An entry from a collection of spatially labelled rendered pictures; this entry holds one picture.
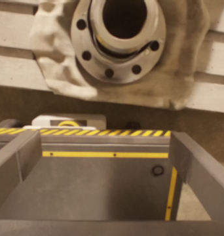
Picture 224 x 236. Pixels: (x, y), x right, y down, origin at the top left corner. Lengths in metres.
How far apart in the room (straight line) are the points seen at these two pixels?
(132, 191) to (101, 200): 0.09
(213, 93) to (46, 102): 0.63
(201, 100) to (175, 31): 0.24
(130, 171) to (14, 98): 0.57
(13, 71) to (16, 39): 0.10
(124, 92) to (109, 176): 0.26
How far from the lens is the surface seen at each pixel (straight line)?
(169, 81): 0.58
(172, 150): 0.16
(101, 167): 0.46
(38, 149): 0.17
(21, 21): 0.63
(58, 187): 0.51
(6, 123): 0.73
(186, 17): 0.59
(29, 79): 0.62
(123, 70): 0.51
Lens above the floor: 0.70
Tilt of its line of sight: 73 degrees down
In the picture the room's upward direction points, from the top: 178 degrees clockwise
